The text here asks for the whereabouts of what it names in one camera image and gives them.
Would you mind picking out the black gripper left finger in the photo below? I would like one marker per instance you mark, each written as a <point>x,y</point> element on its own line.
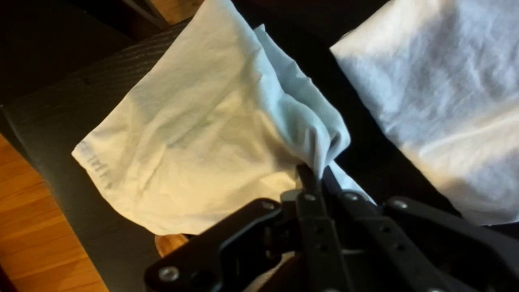
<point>317,244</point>

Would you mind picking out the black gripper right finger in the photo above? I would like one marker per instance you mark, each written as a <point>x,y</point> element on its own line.
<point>394,249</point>

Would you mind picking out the white cloth towel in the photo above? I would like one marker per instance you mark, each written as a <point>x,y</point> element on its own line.
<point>188,135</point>
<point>442,98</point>

